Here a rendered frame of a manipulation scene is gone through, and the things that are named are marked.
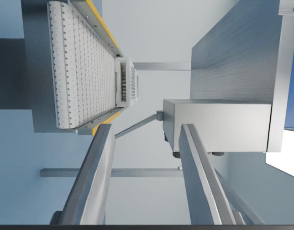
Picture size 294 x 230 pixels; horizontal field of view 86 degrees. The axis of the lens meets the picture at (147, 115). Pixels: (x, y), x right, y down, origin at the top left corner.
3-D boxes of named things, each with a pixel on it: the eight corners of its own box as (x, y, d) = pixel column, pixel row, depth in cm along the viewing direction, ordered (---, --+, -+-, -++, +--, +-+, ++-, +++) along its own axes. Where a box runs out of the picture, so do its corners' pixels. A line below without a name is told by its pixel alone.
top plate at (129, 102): (130, 65, 99) (133, 65, 99) (131, 103, 102) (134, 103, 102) (125, 56, 75) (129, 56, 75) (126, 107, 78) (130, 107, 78)
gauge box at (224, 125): (172, 153, 33) (266, 153, 33) (173, 103, 32) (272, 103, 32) (162, 129, 55) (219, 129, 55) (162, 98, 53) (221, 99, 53)
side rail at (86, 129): (77, 135, 34) (92, 135, 34) (77, 128, 34) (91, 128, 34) (132, 101, 165) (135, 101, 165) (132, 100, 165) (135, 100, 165)
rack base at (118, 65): (122, 65, 99) (126, 65, 99) (123, 103, 102) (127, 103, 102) (114, 56, 75) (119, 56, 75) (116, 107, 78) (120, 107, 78)
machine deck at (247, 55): (262, 152, 33) (281, 153, 33) (284, -51, 28) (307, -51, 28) (187, 113, 94) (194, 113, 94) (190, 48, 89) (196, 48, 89)
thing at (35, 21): (33, 133, 37) (76, 133, 37) (19, -2, 33) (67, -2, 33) (122, 101, 165) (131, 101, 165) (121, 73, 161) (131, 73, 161)
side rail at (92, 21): (69, 2, 31) (86, 2, 31) (69, -8, 30) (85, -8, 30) (132, 75, 162) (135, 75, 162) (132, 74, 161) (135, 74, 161)
